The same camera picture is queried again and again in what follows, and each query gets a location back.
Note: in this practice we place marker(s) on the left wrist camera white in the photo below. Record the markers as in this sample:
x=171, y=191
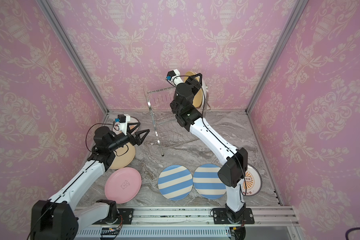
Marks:
x=123, y=121

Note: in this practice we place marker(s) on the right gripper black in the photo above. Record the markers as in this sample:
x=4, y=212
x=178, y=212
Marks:
x=193, y=83

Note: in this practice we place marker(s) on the aluminium mounting rail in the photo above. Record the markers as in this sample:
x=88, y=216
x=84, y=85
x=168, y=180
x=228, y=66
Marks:
x=271, y=223

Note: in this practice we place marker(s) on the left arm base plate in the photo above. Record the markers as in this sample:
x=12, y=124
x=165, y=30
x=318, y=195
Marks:
x=125, y=215

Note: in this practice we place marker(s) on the right orange sunburst plate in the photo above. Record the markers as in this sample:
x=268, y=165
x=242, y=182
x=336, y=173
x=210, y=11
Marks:
x=252, y=183

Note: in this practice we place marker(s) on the orange sunburst plate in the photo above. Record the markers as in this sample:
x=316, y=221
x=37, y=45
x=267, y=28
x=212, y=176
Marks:
x=252, y=183
x=132, y=125

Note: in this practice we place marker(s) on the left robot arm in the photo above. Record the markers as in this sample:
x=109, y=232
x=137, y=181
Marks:
x=57, y=218

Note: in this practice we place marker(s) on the blue striped plate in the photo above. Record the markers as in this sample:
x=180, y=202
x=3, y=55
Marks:
x=175, y=182
x=207, y=182

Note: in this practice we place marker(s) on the yellow bear plate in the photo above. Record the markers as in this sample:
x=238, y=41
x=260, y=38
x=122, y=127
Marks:
x=198, y=99

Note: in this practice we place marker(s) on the steel two-tier dish rack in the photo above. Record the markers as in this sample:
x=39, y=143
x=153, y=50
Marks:
x=169, y=133

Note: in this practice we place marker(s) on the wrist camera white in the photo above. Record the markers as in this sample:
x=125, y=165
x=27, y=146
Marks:
x=174, y=77
x=123, y=121

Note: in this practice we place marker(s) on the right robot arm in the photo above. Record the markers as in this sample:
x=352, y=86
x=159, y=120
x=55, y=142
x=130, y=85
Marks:
x=234, y=161

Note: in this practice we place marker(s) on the left orange sunburst plate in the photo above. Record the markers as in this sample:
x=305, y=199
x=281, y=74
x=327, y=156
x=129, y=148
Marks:
x=132, y=125

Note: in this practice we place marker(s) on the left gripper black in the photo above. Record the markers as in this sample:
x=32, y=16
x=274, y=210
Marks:
x=136, y=140

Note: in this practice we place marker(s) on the beige plain plate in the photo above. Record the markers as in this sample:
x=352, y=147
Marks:
x=123, y=156

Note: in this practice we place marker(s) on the pink bear plate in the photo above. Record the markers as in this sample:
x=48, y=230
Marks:
x=123, y=185

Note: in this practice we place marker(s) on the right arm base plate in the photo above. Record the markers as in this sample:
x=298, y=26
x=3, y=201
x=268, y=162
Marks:
x=225, y=216

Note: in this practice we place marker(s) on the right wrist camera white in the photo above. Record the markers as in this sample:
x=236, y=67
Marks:
x=174, y=77

